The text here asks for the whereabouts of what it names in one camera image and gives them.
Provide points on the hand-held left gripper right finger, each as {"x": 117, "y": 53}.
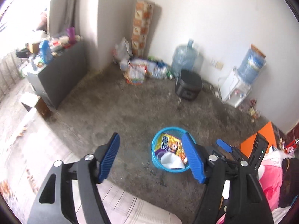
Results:
{"x": 193, "y": 158}

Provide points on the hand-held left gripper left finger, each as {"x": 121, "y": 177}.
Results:
{"x": 108, "y": 158}

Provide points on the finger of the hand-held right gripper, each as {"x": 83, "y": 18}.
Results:
{"x": 224, "y": 145}

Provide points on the white wrapper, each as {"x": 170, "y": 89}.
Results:
{"x": 171, "y": 161}

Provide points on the purple snack bag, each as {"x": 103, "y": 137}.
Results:
{"x": 168, "y": 144}

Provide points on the blue plastic basket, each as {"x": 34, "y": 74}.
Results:
{"x": 156, "y": 161}

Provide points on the orange board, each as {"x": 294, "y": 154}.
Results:
{"x": 250, "y": 141}

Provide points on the pink garment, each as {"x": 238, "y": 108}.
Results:
{"x": 271, "y": 179}

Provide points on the red item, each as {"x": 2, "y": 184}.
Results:
{"x": 292, "y": 145}

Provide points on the pile of small packets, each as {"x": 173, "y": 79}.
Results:
{"x": 253, "y": 112}

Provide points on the dark cloth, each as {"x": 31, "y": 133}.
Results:
{"x": 289, "y": 179}

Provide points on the white water dispenser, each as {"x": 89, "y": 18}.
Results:
{"x": 231, "y": 91}

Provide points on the black rice cooker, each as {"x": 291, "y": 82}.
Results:
{"x": 188, "y": 84}

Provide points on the small brown box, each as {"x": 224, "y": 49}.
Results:
{"x": 43, "y": 108}

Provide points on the blue dispenser water jug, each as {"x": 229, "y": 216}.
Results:
{"x": 251, "y": 65}

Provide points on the pile of packaging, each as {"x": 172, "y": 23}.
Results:
{"x": 136, "y": 71}

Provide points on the grey cabinet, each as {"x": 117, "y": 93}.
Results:
{"x": 63, "y": 74}

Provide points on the empty blue water jug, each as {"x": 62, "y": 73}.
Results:
{"x": 184, "y": 56}

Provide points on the white plastic bag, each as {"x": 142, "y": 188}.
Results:
{"x": 123, "y": 49}

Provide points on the purple cup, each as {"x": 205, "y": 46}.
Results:
{"x": 70, "y": 35}

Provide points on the cardboard box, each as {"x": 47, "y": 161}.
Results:
{"x": 33, "y": 47}

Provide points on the patterned rolled mat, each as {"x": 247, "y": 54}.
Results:
{"x": 141, "y": 28}

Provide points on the black box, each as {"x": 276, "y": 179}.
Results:
{"x": 22, "y": 54}

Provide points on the grey curtain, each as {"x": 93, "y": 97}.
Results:
{"x": 65, "y": 4}

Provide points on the wall socket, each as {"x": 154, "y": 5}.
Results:
{"x": 219, "y": 65}

